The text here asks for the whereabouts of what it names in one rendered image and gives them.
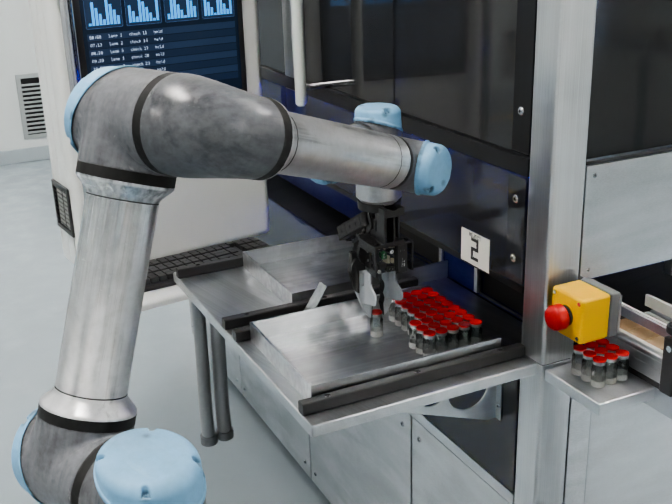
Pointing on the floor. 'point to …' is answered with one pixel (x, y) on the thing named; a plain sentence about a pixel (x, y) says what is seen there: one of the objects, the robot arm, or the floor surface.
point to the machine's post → (552, 235)
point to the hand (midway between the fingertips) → (374, 307)
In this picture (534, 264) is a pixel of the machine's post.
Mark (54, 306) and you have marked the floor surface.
